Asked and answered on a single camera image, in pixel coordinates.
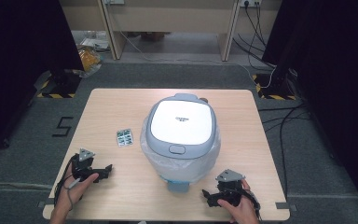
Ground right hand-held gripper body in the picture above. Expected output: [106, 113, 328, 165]
[207, 168, 256, 208]

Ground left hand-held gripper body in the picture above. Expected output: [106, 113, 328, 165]
[71, 147, 106, 185]

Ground green pill blister pack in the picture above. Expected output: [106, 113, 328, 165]
[116, 128, 135, 148]

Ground grey white lidded trash can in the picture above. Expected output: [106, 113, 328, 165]
[145, 92, 222, 193]

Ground person's right hand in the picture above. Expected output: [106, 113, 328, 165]
[216, 178, 260, 224]

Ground person's left hand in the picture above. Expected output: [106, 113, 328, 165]
[55, 163, 101, 217]

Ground clear plastic bin liner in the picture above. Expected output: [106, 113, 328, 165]
[140, 117, 223, 185]

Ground black stand base hazard tape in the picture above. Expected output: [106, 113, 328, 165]
[251, 70, 298, 101]
[33, 68, 83, 100]

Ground yellow plastic bag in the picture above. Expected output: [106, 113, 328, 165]
[77, 46, 103, 73]

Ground black curtain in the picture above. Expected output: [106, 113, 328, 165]
[261, 0, 358, 220]
[0, 0, 86, 161]

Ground clear plastic packets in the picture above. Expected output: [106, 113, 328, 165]
[79, 30, 111, 53]

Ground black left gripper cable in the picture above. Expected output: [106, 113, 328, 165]
[53, 153, 81, 209]

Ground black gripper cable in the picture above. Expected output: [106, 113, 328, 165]
[241, 188, 263, 221]
[53, 153, 81, 209]

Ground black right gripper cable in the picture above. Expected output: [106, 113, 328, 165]
[241, 188, 263, 221]

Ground grey left gripper cable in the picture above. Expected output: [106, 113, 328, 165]
[65, 177, 82, 213]

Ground black floor cables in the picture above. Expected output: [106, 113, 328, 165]
[256, 102, 312, 202]

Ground black plugged cable bundle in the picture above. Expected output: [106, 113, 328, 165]
[231, 2, 278, 72]

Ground white wall power outlet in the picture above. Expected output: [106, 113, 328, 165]
[239, 0, 263, 8]

